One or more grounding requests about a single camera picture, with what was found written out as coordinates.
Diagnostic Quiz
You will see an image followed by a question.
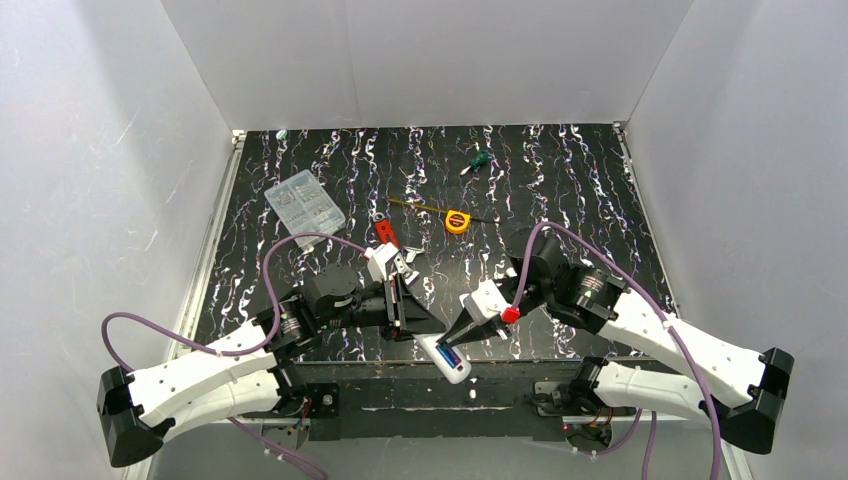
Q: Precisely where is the blue AAA battery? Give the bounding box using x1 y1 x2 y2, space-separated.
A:
436 344 463 371

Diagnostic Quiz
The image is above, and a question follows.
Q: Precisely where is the white remote control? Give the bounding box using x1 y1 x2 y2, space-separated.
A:
413 334 471 384

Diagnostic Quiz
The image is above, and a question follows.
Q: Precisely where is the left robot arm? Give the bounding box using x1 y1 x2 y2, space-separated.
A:
97 265 470 468

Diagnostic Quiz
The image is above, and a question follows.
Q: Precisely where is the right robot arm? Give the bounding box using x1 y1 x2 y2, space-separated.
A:
437 222 794 455

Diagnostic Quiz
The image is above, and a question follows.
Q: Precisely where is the red adjustable wrench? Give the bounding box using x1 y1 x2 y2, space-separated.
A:
373 212 425 285

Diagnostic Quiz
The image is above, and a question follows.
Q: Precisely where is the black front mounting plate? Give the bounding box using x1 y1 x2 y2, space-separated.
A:
242 360 639 443

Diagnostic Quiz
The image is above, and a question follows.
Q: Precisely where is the yellow tape measure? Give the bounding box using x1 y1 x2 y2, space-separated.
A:
387 198 497 235

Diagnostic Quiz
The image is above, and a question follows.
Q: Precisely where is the clear plastic screw box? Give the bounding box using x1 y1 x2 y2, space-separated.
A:
264 170 347 235

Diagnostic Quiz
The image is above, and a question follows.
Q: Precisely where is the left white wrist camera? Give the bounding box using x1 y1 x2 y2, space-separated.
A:
363 243 400 282

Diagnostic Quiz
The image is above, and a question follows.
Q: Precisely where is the green handled screwdriver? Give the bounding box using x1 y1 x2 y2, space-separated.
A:
460 150 491 176

